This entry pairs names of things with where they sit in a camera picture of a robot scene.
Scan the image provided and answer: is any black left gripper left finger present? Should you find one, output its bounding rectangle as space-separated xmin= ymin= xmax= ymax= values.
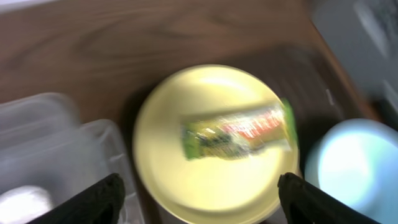
xmin=28 ymin=173 xmax=125 ymax=224

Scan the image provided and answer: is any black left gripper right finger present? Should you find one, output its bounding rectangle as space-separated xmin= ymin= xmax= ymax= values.
xmin=277 ymin=172 xmax=378 ymax=224

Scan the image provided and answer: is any light blue bowl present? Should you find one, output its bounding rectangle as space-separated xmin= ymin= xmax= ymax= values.
xmin=304 ymin=119 xmax=397 ymax=223

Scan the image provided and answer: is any green orange snack wrapper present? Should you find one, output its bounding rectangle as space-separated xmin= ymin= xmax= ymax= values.
xmin=181 ymin=100 xmax=297 ymax=160

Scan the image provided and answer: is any clear plastic waste bin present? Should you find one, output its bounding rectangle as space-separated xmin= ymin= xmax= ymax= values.
xmin=1 ymin=93 xmax=144 ymax=223

